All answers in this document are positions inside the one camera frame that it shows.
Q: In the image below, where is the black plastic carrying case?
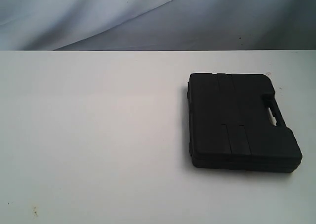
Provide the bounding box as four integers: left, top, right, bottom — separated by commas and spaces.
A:
187, 73, 303, 173

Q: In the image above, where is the grey fabric backdrop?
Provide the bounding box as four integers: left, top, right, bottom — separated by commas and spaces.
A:
0, 0, 316, 51

